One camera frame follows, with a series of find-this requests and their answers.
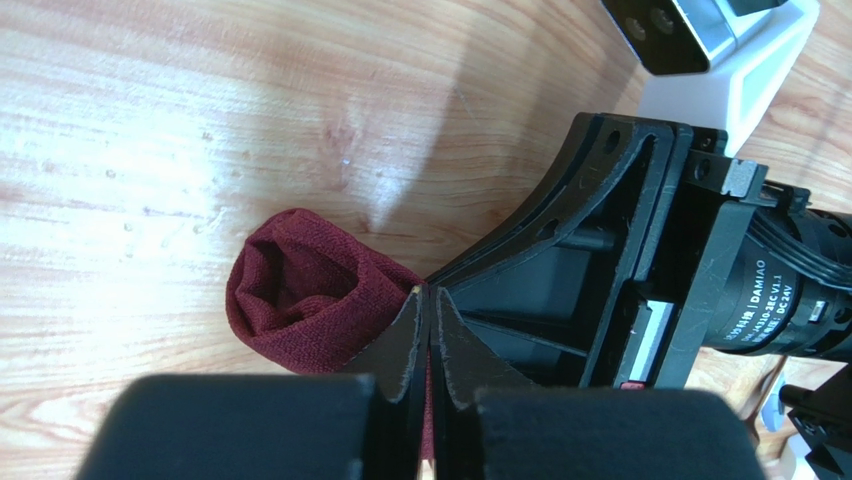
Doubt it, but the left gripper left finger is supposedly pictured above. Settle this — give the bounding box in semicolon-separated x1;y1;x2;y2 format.
78;286;428;479

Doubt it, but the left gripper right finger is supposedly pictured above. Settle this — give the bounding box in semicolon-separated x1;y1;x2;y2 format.
429;287;764;479

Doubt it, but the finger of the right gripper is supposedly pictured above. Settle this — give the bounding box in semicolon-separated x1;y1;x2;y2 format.
427;113;642;287

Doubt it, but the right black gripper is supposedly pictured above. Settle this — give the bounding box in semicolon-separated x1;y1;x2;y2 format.
440;119;851;388

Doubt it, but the dark red cloth napkin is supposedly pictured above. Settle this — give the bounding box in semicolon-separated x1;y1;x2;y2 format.
224;207;437;467

